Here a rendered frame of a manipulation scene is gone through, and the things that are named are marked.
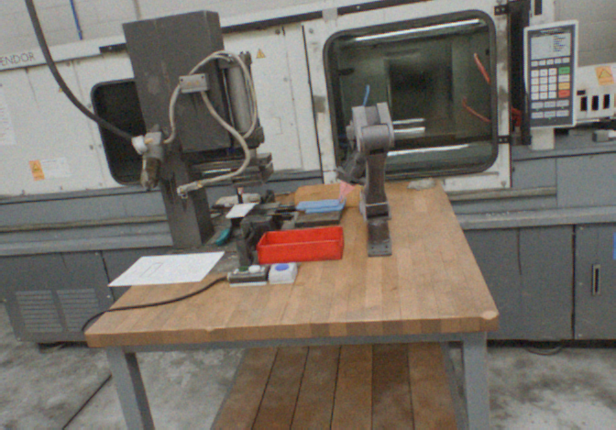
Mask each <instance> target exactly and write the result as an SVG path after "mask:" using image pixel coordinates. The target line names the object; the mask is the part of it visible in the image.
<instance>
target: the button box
mask: <svg viewBox="0 0 616 430"><path fill-rule="evenodd" d="M239 268H242V267H235V268H234V269H233V271H232V272H228V273H227V275H226V276H223V278H220V279H216V280H215V281H213V282H211V283H209V284H208V285H205V286H204V287H203V288H202V289H201V290H199V291H195V292H191V293H188V294H184V295H182V296H179V297H176V299H171V300H167V301H161V302H156V303H144V304H135V305H126V306H123V307H117V308H113V309H108V310H105V311H102V312H99V313H97V314H94V315H93V316H92V317H91V318H89V319H88V320H87V321H86V322H85V323H84V325H83V326H82V328H81V331H84V330H85V328H86V326H87V325H88V324H89V323H90V322H91V321H92V320H94V319H95V318H96V317H98V315H101V314H104V313H105V312H113V311H120V310H129V309H138V308H141V307H147V306H154V305H160V304H165V303H173V302H177V301H180V300H183V298H187V297H190V296H192V295H195V294H198V293H200V292H203V291H205V290H208V289H209V287H211V286H212V285H214V284H215V283H217V282H220V281H223V280H227V281H228V282H230V286H231V287H232V286H248V285H265V284H267V283H268V281H269V273H270V265H269V264H266V265H259V270H257V271H249V268H250V266H248V270H247V271H245V272H239V271H238V269H239Z"/></svg>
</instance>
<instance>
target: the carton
mask: <svg viewBox="0 0 616 430"><path fill-rule="evenodd" d="M339 195H340V183H333V184H322V185H313V186H303V187H298V188H297V190H296V192H295V194H294V202H295V205H298V203H299V202H310V201H324V200H338V198H339ZM345 197H346V203H345V205H344V208H351V207H359V202H361V189H360V185H357V184H356V187H355V188H354V189H353V190H352V191H351V192H350V193H347V194H346V196H345ZM345 197H344V198H343V199H342V201H341V202H340V204H341V203H343V201H344V199H345Z"/></svg>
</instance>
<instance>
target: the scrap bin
mask: <svg viewBox="0 0 616 430"><path fill-rule="evenodd" d="M343 249H344V236H343V227H342V226H330V227H317V228H305V229H293V230H281V231H280V232H268V233H265V234H264V236H262V238H261V239H260V241H259V243H258V245H257V252H258V263H259V265H260V264H274V263H290V262H304V261H318V260H332V259H342V254H343Z"/></svg>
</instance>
